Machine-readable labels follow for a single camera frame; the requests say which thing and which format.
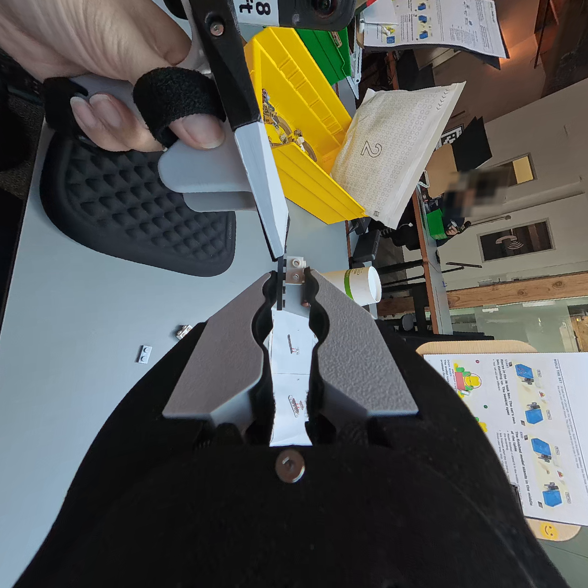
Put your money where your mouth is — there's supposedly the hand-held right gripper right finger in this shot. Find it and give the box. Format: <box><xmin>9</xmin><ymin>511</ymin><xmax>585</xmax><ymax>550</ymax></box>
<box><xmin>304</xmin><ymin>268</ymin><xmax>419</xmax><ymax>425</ymax></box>

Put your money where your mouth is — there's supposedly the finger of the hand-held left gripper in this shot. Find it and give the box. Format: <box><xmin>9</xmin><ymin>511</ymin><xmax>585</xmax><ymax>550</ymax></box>
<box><xmin>233</xmin><ymin>119</ymin><xmax>291</xmax><ymax>262</ymax></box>

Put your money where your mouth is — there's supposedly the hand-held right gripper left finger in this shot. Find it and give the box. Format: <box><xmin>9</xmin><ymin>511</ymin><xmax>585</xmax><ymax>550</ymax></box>
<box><xmin>163</xmin><ymin>271</ymin><xmax>277</xmax><ymax>430</ymax></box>

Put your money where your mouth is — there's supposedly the pile of tan lego pieces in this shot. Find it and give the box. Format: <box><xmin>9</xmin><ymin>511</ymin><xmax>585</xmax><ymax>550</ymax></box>
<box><xmin>261</xmin><ymin>87</ymin><xmax>318</xmax><ymax>161</ymax></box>

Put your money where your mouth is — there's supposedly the person's left hand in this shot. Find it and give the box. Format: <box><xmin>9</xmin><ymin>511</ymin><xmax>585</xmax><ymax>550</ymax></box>
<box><xmin>0</xmin><ymin>0</ymin><xmax>226</xmax><ymax>152</ymax></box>

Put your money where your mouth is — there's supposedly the yellow plastic bin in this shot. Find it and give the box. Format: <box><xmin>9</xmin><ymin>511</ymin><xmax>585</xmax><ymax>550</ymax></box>
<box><xmin>243</xmin><ymin>27</ymin><xmax>367</xmax><ymax>224</ymax></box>

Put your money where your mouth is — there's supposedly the paper cup with green band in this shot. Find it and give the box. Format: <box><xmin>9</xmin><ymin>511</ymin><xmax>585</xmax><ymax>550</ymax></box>
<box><xmin>320</xmin><ymin>265</ymin><xmax>382</xmax><ymax>306</ymax></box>

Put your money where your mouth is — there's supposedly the green plastic bin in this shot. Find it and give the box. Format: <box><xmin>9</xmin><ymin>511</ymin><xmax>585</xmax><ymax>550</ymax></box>
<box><xmin>296</xmin><ymin>25</ymin><xmax>354</xmax><ymax>85</ymax></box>

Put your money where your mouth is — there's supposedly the white metal book stand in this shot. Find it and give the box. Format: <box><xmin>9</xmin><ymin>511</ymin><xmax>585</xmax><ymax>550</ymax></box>
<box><xmin>349</xmin><ymin>46</ymin><xmax>364</xmax><ymax>99</ymax></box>

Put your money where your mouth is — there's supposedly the black textured pad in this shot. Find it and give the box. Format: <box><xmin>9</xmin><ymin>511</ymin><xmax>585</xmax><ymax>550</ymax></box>
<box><xmin>40</xmin><ymin>131</ymin><xmax>237</xmax><ymax>277</ymax></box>

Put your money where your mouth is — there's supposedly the white paper bag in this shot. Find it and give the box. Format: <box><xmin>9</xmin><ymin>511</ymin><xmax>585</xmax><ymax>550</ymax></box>
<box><xmin>331</xmin><ymin>83</ymin><xmax>467</xmax><ymax>229</ymax></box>

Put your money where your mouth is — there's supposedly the printed instruction sheet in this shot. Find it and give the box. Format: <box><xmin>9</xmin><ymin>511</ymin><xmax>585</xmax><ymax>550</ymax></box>
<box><xmin>363</xmin><ymin>0</ymin><xmax>508</xmax><ymax>58</ymax></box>
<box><xmin>423</xmin><ymin>353</ymin><xmax>588</xmax><ymax>526</ymax></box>

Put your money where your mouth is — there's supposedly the black framed marker sign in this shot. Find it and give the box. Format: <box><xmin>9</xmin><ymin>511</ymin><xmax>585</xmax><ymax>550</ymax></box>
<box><xmin>441</xmin><ymin>117</ymin><xmax>494</xmax><ymax>173</ymax></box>

